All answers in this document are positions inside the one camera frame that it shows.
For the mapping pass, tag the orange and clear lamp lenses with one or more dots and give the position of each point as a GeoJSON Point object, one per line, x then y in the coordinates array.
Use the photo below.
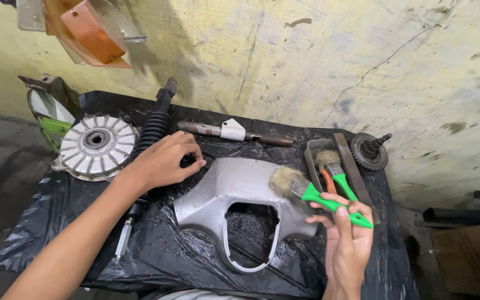
{"type": "Point", "coordinates": [86, 31]}

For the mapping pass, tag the grey metal tray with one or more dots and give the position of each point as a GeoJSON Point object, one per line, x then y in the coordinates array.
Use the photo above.
{"type": "Point", "coordinates": [319, 154]}

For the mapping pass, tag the black plastic sheet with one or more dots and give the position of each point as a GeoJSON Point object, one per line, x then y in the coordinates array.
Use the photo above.
{"type": "Point", "coordinates": [181, 250]}

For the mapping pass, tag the person's left hand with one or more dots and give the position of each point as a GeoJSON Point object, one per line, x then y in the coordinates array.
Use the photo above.
{"type": "Point", "coordinates": [161, 162]}

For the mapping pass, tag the rusty metal shaft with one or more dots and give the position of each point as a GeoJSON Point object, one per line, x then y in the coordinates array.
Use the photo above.
{"type": "Point", "coordinates": [233, 132]}

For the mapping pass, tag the silver finned wheel hub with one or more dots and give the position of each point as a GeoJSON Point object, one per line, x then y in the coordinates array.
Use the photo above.
{"type": "Point", "coordinates": [97, 146]}

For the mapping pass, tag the brown cardboard box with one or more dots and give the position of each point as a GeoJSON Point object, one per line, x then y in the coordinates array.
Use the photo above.
{"type": "Point", "coordinates": [469, 260]}

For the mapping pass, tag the black metal frame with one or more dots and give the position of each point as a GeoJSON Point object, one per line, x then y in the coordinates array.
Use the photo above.
{"type": "Point", "coordinates": [473, 212]}

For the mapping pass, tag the black gear with shaft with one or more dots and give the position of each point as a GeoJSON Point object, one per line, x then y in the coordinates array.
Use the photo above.
{"type": "Point", "coordinates": [369, 151]}

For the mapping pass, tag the green and white body panel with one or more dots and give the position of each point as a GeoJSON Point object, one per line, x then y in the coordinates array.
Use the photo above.
{"type": "Point", "coordinates": [50, 112]}

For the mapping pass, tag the black shock absorber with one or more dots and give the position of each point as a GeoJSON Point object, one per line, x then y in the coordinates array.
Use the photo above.
{"type": "Point", "coordinates": [150, 137]}

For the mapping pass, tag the person's right hand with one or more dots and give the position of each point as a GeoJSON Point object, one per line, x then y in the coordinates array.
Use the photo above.
{"type": "Point", "coordinates": [348, 246]}

